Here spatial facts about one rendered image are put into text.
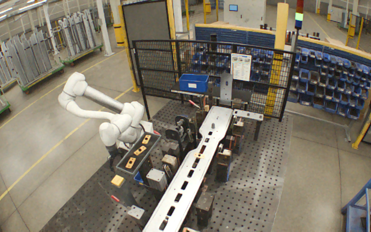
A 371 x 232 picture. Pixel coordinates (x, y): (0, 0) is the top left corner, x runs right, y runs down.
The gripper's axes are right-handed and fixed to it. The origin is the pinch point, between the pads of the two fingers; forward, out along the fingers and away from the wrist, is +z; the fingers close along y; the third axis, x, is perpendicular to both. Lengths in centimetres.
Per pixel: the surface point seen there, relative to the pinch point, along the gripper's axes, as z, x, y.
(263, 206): 16, 117, -18
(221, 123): -14, 63, -68
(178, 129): -28, 40, -31
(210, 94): -21, 42, -102
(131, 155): -24.4, 21.3, 2.2
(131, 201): -0.1, 28.5, 22.4
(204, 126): -12, 50, -59
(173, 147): -18.1, 40.2, -21.1
